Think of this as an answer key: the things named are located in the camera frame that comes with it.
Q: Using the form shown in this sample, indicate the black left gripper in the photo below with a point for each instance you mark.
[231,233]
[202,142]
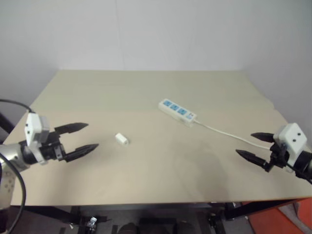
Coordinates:
[51,148]

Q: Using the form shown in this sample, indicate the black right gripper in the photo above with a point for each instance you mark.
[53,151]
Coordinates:
[278,158]

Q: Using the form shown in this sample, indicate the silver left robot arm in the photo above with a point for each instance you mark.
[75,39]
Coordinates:
[13,154]

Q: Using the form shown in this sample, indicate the white plug adapter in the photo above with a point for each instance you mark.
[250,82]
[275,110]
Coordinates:
[122,139]

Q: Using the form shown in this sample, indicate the white power strip blue sockets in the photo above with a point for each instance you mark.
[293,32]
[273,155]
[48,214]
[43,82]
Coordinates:
[177,110]

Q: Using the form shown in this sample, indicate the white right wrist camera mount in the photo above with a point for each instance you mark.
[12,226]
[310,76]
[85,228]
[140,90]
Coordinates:
[292,140]

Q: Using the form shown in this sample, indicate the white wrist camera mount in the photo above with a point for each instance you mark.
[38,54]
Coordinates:
[292,140]
[34,126]

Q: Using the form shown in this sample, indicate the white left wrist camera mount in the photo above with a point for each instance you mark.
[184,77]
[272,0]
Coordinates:
[34,126]

